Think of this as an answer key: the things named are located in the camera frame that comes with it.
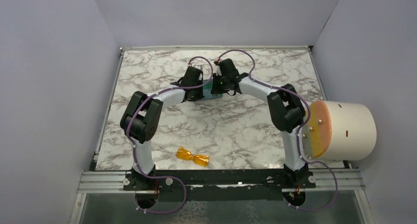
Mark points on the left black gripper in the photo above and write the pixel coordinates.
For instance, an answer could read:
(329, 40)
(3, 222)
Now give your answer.
(199, 96)

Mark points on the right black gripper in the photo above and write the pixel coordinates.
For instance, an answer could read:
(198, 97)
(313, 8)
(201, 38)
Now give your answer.
(215, 90)

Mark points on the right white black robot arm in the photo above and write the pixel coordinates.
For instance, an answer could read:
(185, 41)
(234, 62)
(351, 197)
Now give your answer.
(285, 108)

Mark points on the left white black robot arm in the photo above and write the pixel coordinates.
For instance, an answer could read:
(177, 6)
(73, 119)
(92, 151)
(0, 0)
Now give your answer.
(141, 117)

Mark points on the orange sunglasses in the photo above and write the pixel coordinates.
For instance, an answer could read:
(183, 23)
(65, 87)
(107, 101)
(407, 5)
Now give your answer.
(199, 159)

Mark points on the white cylindrical drum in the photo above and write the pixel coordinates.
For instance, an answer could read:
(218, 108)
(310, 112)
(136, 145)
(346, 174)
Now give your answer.
(339, 131)

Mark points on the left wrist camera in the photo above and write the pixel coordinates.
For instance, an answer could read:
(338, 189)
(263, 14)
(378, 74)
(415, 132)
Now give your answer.
(200, 67)

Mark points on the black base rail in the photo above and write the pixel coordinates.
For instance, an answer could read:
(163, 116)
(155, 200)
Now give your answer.
(214, 184)

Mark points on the aluminium frame rail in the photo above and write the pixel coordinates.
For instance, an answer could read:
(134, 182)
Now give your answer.
(118, 182)

